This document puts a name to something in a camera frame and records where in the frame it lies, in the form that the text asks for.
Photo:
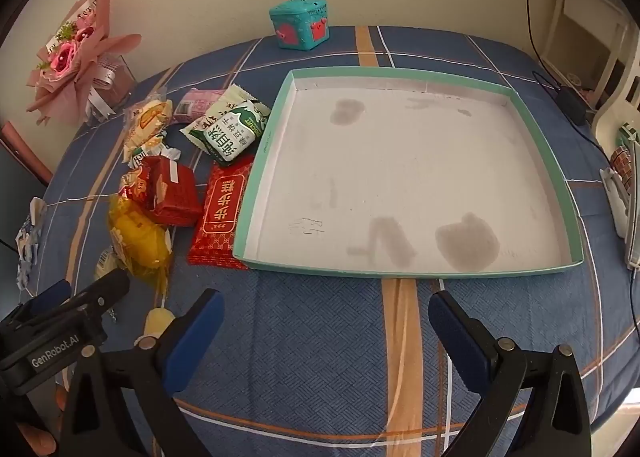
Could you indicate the black power adapter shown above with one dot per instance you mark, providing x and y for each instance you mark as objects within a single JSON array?
[{"x": 570, "y": 104}]

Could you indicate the dark green white snack packet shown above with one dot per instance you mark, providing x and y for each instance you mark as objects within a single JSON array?
[{"x": 232, "y": 134}]

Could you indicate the white wooden shelf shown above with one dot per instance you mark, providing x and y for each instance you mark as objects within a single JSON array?
[{"x": 560, "y": 12}]

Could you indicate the clear glass vase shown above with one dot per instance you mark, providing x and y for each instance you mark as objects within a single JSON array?
[{"x": 112, "y": 87}]

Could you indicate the pale green snack packet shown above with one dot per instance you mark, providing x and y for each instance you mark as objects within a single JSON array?
[{"x": 224, "y": 103}]

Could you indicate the blue white crumpled paper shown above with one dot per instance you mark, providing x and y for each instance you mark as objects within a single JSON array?
[{"x": 30, "y": 242}]

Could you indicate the small green white snack packet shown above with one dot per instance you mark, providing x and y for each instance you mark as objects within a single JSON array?
[{"x": 155, "y": 156}]

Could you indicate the blue plaid bedsheet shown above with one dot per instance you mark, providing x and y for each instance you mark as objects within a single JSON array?
[{"x": 320, "y": 337}]

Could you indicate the teal toy box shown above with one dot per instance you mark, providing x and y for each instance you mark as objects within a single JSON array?
[{"x": 300, "y": 22}]

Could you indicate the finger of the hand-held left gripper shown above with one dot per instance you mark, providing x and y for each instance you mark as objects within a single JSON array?
[
  {"x": 50, "y": 296},
  {"x": 107, "y": 289}
]

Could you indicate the pink snack packet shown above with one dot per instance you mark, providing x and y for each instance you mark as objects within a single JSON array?
[{"x": 192, "y": 102}]

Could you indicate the dark wooden board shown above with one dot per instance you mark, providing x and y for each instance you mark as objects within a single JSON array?
[{"x": 22, "y": 152}]

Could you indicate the orange cake packet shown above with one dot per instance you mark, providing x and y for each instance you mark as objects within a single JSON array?
[{"x": 137, "y": 142}]

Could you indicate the red patterned candy bag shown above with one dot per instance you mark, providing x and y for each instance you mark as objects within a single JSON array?
[{"x": 135, "y": 187}]

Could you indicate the pink flower bouquet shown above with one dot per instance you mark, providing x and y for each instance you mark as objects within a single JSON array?
[{"x": 65, "y": 57}]

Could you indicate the red gold-label packet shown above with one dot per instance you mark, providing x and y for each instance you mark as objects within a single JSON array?
[{"x": 220, "y": 209}]

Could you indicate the yellow snack packet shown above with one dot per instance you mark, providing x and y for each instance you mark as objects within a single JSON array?
[{"x": 137, "y": 237}]

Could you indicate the pale yellow jelly snack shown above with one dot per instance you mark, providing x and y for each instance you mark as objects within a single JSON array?
[{"x": 159, "y": 322}]

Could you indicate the clear round cake packet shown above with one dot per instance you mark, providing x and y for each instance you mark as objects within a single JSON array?
[{"x": 150, "y": 112}]

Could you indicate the mint-edged white cardboard tray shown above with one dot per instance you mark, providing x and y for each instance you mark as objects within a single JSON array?
[{"x": 400, "y": 162}]

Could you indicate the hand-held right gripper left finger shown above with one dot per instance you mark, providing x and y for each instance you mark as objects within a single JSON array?
[{"x": 200, "y": 334}]

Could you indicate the cream curved furniture frame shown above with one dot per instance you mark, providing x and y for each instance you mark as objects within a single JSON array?
[{"x": 610, "y": 112}]

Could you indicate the person's left hand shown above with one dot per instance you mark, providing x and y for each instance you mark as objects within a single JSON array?
[{"x": 37, "y": 442}]

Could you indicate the small red carton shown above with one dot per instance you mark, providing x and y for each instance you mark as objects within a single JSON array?
[{"x": 175, "y": 192}]

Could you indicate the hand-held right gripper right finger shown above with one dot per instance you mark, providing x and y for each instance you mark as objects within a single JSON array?
[{"x": 452, "y": 334}]

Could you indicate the pile of colourful small packets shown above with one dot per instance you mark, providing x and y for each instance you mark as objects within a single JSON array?
[{"x": 620, "y": 169}]

